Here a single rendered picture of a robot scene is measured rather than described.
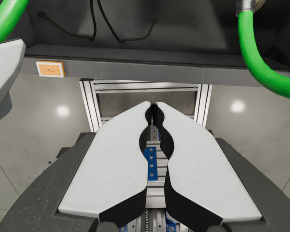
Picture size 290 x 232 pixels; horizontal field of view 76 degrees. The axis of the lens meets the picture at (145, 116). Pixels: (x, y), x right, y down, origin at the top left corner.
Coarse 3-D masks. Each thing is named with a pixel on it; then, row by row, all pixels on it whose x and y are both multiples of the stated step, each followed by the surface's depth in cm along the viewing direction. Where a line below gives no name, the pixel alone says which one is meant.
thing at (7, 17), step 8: (8, 0) 14; (16, 0) 14; (24, 0) 15; (0, 8) 14; (8, 8) 14; (16, 8) 14; (24, 8) 15; (0, 16) 14; (8, 16) 14; (16, 16) 14; (0, 24) 14; (8, 24) 14; (16, 24) 15; (0, 32) 14; (8, 32) 14; (0, 40) 14
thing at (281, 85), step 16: (240, 0) 19; (240, 16) 19; (240, 32) 19; (240, 48) 19; (256, 48) 18; (256, 64) 17; (256, 80) 16; (272, 80) 14; (288, 80) 13; (288, 96) 13
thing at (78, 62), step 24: (48, 48) 46; (72, 48) 47; (96, 48) 48; (24, 72) 40; (72, 72) 40; (96, 72) 40; (120, 72) 40; (144, 72) 40; (168, 72) 40; (192, 72) 40; (216, 72) 40; (240, 72) 40; (288, 72) 40
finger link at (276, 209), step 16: (224, 144) 9; (240, 160) 8; (240, 176) 7; (256, 176) 7; (256, 192) 6; (272, 192) 6; (272, 208) 6; (288, 208) 6; (224, 224) 6; (240, 224) 6; (256, 224) 6; (272, 224) 6; (288, 224) 6
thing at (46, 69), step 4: (40, 64) 38; (44, 64) 38; (40, 68) 39; (44, 68) 38; (48, 68) 38; (52, 68) 38; (56, 68) 38; (44, 72) 39; (48, 72) 39; (52, 72) 39; (56, 72) 39
